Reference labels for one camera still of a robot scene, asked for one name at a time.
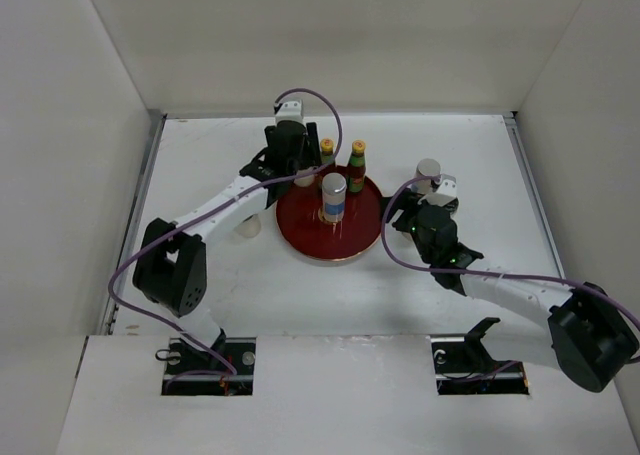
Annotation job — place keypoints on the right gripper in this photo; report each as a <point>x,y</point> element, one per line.
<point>404,200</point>

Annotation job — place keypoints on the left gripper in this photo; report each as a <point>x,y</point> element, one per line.
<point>309,159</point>

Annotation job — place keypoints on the sauce bottle yellow cap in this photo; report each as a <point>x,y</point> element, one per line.
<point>327,151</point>
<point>356,168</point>

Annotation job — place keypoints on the dark-cap grinder jar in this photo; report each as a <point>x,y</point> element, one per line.
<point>249,228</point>
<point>305,177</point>

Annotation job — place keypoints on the silver-lid spice jar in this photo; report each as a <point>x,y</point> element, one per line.
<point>431,169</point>
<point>334,189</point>

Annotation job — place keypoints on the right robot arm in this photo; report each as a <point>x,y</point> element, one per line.
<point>584,333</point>

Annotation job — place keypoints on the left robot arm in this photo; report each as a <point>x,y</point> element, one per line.
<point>173,274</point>

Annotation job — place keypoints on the red round tray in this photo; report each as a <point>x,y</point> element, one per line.
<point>299,217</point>

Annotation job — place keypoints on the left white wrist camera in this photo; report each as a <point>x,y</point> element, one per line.
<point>289,111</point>

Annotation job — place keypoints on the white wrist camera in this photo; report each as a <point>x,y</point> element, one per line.
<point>289,111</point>
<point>443,192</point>

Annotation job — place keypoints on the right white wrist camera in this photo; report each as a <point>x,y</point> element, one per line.
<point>443,192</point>

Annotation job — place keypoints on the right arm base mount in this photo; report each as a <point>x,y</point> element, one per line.
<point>463,366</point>

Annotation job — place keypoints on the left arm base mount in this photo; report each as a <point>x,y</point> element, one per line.
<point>191,372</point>

